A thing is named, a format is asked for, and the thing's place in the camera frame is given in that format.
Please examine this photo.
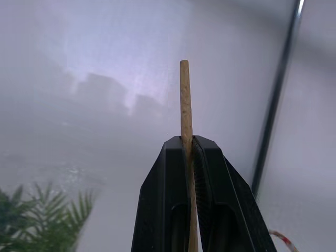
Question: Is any green palm plant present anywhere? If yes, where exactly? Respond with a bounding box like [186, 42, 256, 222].
[0, 181, 96, 252]

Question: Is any wooden chopstick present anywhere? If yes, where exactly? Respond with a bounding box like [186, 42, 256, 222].
[180, 60, 203, 252]

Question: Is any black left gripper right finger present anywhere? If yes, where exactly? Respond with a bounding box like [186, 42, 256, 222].
[192, 135, 278, 252]

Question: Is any dark metal frame bar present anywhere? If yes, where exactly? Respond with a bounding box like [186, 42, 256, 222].
[251, 0, 306, 196]

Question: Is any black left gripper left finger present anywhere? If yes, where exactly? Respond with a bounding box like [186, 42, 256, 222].
[130, 135, 196, 252]

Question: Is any red and white cord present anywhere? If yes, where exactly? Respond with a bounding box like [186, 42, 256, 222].
[268, 229, 298, 252]

